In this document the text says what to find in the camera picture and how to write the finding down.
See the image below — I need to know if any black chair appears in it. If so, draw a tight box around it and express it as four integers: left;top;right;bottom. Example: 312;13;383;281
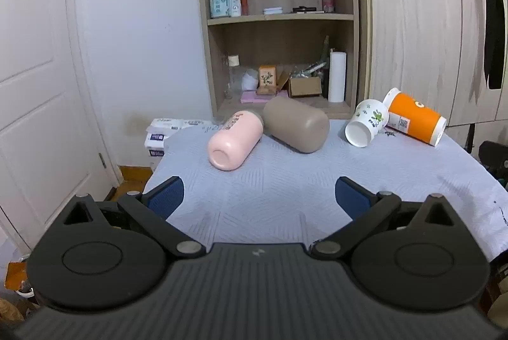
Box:
478;140;508;183

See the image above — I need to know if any orange packet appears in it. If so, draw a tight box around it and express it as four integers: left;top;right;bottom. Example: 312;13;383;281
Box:
5;262;29;291

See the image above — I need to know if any white crumpled paper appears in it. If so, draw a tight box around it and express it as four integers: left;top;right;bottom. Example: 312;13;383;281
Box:
242;69;259;91

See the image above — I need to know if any light wooden wardrobe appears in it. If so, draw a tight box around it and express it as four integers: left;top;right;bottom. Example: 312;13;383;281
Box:
353;0;508;127

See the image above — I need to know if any white paper towel roll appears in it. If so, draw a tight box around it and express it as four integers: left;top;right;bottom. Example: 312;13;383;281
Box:
328;50;347;103

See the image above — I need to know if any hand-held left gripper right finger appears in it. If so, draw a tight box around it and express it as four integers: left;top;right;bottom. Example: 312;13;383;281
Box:
309;176;462;260

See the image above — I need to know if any taupe cup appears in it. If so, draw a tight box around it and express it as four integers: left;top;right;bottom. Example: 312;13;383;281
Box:
263;96;331;154

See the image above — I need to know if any black hanging ribbon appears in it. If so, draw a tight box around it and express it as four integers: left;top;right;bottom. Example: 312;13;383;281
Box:
471;0;507;90

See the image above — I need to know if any pink cup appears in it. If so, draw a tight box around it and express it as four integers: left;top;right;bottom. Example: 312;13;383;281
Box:
207;110;265;171

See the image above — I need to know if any pale blue table cloth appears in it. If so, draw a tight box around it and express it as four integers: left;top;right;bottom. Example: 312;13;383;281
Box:
142;118;508;262

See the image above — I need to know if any small cardboard box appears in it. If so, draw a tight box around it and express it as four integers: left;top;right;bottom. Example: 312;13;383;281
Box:
288;76;323;98

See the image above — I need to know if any white floral paper cup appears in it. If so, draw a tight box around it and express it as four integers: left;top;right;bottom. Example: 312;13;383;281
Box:
344;99;390;148

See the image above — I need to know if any pack of white tissues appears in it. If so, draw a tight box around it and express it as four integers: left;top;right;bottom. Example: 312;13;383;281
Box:
144;118;215;170

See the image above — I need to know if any orange paper cup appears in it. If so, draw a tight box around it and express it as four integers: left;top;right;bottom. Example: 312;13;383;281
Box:
383;87;447;147

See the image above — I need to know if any flat pink box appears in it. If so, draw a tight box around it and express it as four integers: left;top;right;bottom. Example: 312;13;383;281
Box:
241;90;274;105

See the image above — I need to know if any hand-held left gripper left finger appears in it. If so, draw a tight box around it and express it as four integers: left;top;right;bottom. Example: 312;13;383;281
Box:
59;176;206;257

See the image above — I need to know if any yellow floral box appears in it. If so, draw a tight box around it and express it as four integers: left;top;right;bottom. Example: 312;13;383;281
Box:
259;65;277;88

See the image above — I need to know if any clear glass bottle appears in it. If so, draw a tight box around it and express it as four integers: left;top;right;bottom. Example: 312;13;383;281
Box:
225;54;242;100

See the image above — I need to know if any white panel door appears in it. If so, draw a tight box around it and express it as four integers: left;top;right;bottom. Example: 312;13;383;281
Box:
0;0;120;250

